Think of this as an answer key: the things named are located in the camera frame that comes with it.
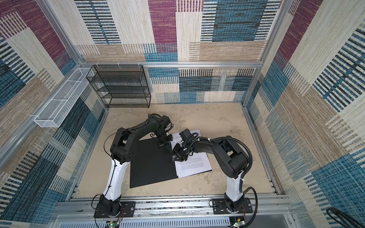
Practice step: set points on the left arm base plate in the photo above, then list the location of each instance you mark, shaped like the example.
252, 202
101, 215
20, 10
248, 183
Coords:
116, 210

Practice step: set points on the red folder black inside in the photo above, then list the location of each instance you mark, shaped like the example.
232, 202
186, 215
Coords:
151, 164

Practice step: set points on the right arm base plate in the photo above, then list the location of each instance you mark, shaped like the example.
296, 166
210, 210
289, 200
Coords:
226, 206

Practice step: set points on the black object bottom right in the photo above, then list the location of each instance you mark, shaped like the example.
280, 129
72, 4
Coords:
343, 219

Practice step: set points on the aluminium front rail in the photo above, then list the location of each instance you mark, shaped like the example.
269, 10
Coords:
195, 211

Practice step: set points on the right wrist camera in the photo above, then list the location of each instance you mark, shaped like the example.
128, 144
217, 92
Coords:
187, 136

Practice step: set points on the white text paper sheet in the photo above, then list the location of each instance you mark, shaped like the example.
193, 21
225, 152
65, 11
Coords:
195, 164

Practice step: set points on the black wire mesh shelf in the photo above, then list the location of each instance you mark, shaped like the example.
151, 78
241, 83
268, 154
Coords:
120, 86

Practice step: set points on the white wire mesh basket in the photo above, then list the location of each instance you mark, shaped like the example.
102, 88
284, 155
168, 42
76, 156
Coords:
58, 108

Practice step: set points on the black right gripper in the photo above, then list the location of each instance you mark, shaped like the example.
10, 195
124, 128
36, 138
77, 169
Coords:
176, 151

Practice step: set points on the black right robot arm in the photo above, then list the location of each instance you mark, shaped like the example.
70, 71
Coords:
233, 157

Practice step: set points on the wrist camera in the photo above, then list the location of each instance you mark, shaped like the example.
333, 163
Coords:
164, 122
187, 136

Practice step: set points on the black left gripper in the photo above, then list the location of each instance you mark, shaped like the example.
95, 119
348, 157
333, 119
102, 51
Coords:
170, 138

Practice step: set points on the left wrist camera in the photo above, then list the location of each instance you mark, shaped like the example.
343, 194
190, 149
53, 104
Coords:
164, 122

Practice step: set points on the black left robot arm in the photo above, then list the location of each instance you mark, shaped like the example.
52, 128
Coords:
149, 138

